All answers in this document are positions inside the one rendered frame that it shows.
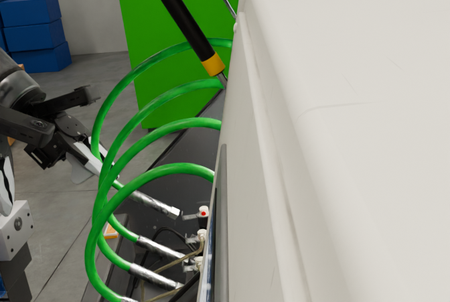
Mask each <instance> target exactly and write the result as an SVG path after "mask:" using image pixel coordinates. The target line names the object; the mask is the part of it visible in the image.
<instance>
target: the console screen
mask: <svg viewBox="0 0 450 302"><path fill-rule="evenodd" d="M199 302H229V276H228V194H227V153H226V144H225V143H224V144H222V146H221V148H220V157H219V162H218V171H217V176H216V185H215V190H214V199H213V204H212V213H211V219H210V228H209V233H208V242H207V247H206V256H205V261H204V270H203V275H202V284H201V289H200V299H199Z"/></svg>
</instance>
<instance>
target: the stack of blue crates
mask: <svg viewBox="0 0 450 302"><path fill-rule="evenodd" d="M61 17H62V15H61V11H60V6H59V2H58V0H0V47H1V48H2V49H3V50H4V51H5V52H6V53H7V54H8V55H9V56H10V57H11V58H12V59H13V60H14V61H15V62H16V63H17V64H18V65H19V64H23V66H24V69H25V72H26V73H27V74H31V73H41V72H59V71H60V70H62V69H64V68H65V67H67V66H69V65H70V64H71V63H72V59H71V55H70V50H69V46H68V42H66V38H65V35H64V29H63V26H62V20H61V19H59V18H61Z"/></svg>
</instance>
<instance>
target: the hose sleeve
mask: <svg viewBox="0 0 450 302"><path fill-rule="evenodd" d="M129 198H131V199H132V200H134V201H136V202H139V203H141V204H143V205H145V206H147V207H149V208H152V209H154V210H156V211H157V212H160V213H162V214H165V215H166V216H167V215H169V213H170V211H171V206H168V205H167V204H164V203H162V202H160V201H158V200H156V199H154V198H152V197H149V196H147V195H145V194H144V193H141V192H140V191H137V190H135V191H134V192H133V193H132V194H131V195H129Z"/></svg>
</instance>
